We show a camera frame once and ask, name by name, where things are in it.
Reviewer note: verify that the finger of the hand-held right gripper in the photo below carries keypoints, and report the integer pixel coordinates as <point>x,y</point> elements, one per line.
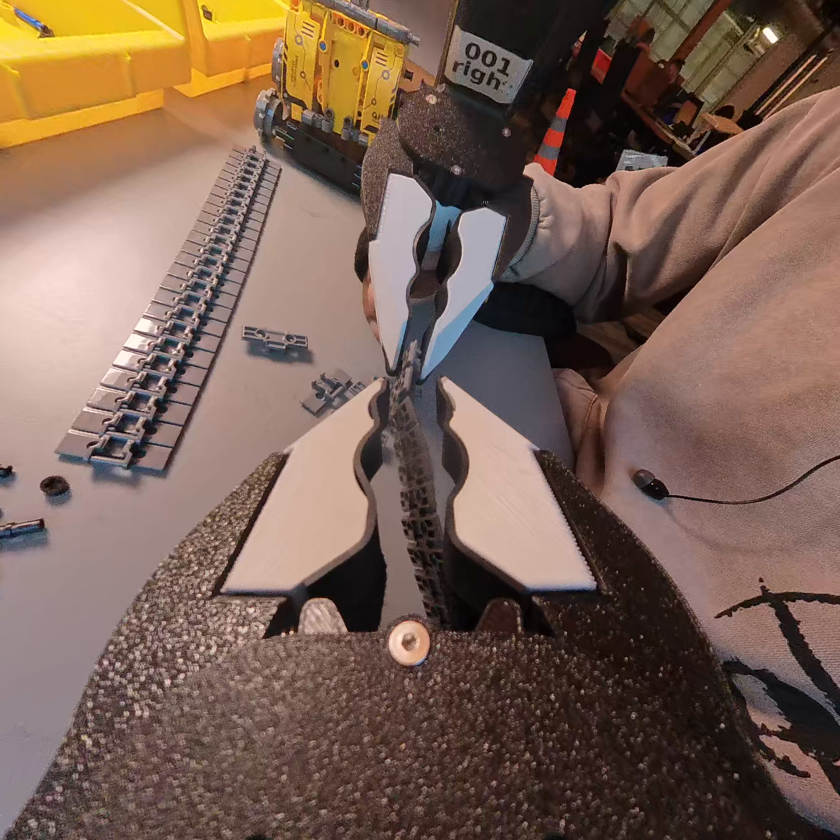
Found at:
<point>479,262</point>
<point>394,262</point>

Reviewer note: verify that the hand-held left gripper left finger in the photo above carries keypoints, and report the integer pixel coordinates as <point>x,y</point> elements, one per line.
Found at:
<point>302,518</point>

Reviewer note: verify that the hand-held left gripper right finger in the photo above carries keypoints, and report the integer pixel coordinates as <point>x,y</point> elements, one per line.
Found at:
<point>518,518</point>

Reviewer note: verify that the grey toy track belt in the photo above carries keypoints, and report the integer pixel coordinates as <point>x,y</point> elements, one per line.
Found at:
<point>174,321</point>
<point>420,472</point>

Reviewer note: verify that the double grey track link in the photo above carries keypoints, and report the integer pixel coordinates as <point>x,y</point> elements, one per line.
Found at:
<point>275,340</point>

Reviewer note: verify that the yellow toy robot vehicle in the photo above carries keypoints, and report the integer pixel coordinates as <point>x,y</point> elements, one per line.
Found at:
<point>328,65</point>

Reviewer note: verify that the pile of small building pieces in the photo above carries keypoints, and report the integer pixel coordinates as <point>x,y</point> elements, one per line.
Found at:
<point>23,527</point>

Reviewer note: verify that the person's right forearm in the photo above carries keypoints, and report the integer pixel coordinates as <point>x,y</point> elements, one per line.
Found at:
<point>656,229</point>

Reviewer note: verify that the grey desk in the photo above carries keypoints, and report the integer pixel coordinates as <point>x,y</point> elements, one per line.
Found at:
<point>98,262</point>

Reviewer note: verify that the person's right hand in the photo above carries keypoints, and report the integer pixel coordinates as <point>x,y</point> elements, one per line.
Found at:
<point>373,308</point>

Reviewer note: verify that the black chair armrest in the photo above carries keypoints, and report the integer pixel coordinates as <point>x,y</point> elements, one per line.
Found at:
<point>531,312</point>

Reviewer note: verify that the orange traffic cone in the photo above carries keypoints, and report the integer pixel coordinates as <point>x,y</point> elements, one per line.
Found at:
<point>554,144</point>

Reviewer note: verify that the person's beige hoodie torso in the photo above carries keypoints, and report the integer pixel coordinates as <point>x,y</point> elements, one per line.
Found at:
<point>722,426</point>

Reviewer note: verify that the yellow plastic storage bin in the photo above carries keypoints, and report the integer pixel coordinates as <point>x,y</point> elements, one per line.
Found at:
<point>229,39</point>
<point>98,65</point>

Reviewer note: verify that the cluster of blue grey pieces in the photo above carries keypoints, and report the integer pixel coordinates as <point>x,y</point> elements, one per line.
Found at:
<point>33,19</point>

